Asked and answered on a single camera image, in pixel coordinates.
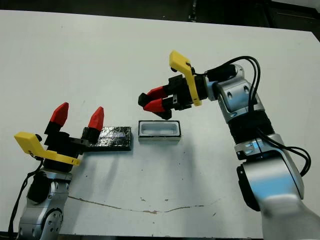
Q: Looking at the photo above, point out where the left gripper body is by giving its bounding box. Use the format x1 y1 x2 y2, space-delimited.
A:
14 131 87 174

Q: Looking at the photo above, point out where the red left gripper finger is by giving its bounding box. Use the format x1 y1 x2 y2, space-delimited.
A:
44 101 70 135
81 106 105 145

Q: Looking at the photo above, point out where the black taped box lid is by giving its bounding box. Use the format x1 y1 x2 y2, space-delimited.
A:
86 125 133 152

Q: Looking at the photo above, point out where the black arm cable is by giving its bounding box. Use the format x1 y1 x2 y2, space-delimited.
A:
207 55 313 177
6 154 50 237

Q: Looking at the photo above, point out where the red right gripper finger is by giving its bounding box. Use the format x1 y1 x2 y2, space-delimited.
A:
143 97 175 114
147 84 175 100

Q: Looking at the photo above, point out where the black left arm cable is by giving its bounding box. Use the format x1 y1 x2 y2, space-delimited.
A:
6 154 50 237

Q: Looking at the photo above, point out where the box base with white inlay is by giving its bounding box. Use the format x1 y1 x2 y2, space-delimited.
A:
137 119 182 144

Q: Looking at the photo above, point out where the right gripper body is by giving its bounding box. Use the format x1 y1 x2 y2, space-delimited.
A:
168 49 210 111

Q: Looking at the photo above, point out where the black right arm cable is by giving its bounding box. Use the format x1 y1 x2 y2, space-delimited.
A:
207 55 313 177

